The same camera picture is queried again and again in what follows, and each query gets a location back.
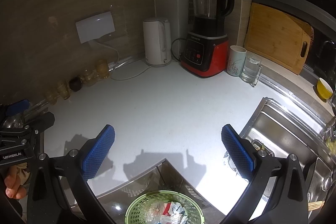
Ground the clear glass mug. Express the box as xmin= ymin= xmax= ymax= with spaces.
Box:
xmin=240 ymin=55 xmax=263 ymax=87

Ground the white power cable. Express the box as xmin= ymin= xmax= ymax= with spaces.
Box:
xmin=89 ymin=39 xmax=153 ymax=81

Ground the white ceramic cup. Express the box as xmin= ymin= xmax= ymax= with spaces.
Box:
xmin=226 ymin=46 xmax=247 ymax=77

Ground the person's left hand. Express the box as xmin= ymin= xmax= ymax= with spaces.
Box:
xmin=4 ymin=162 xmax=30 ymax=200

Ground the green plastic trash basket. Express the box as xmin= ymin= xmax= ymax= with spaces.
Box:
xmin=125 ymin=190 xmax=205 ymax=223

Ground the amber glass bottle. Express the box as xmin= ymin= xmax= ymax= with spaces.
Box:
xmin=81 ymin=69 xmax=100 ymax=86

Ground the wooden cutting board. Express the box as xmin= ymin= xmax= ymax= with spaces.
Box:
xmin=244 ymin=3 xmax=313 ymax=75

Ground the white electric kettle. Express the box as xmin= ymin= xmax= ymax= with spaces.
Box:
xmin=142 ymin=18 xmax=171 ymax=67

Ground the stainless steel sink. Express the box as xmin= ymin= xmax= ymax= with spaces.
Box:
xmin=240 ymin=97 xmax=335 ymax=202

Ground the amber glass cup near edge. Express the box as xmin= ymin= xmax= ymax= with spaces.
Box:
xmin=56 ymin=80 xmax=70 ymax=100

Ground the white wall socket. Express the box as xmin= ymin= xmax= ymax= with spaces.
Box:
xmin=75 ymin=12 xmax=115 ymax=44

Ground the clear plastic bag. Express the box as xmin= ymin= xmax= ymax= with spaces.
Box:
xmin=145 ymin=201 xmax=167 ymax=224

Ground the yellow bowl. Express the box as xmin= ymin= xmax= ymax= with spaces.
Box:
xmin=316 ymin=77 xmax=333 ymax=102

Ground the chrome faucet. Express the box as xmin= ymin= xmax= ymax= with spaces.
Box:
xmin=321 ymin=117 xmax=335 ymax=141

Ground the red black blender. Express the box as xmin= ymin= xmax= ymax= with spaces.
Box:
xmin=181 ymin=0 xmax=235 ymax=78

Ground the dark brown round cup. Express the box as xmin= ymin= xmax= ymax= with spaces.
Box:
xmin=68 ymin=76 xmax=83 ymax=92

